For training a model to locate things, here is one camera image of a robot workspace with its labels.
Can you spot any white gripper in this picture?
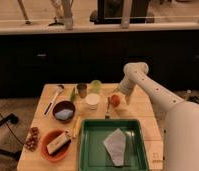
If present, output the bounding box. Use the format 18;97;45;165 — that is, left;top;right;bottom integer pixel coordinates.
118;77;135;105

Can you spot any red orange apple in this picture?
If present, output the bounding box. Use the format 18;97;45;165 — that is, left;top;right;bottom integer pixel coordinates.
110;95;121;107

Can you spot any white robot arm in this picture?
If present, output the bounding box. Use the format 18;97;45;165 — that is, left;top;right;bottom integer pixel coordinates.
118;62;199;171

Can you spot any green plastic tray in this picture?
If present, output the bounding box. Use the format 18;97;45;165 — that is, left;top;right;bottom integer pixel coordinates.
78;119;150;171

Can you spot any metal fork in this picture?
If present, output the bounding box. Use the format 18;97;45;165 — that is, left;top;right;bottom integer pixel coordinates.
105;97;110;119

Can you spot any green translucent cup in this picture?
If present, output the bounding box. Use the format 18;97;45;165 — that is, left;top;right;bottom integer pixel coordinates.
90;80;102;94

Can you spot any white cup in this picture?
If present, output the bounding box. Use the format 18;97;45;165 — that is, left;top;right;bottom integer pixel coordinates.
85;93;100;110

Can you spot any small metal cup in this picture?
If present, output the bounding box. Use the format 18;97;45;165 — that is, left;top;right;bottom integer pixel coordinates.
77;83;87;98

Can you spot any grey folded cloth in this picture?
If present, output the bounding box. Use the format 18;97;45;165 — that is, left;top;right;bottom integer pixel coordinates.
103;129;126;167

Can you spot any green chili pepper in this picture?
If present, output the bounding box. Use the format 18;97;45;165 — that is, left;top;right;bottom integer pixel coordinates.
70;87;76;102

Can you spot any yellow banana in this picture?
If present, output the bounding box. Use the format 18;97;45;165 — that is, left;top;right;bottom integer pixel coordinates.
72;116;82;139

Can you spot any dark purple bowl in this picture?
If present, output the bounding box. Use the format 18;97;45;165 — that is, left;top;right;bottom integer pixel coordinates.
53;101;76;122

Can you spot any tan block sponge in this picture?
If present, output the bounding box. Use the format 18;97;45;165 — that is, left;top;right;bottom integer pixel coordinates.
46;132;70;155

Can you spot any orange bowl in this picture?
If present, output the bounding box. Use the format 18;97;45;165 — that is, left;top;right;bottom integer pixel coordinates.
40;130;71;163

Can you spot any brown nut cluster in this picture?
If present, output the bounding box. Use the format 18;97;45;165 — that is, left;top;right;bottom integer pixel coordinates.
25;127;39;151

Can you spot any black stand base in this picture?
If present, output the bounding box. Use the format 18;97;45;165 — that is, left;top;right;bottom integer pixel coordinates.
0;112;23;161

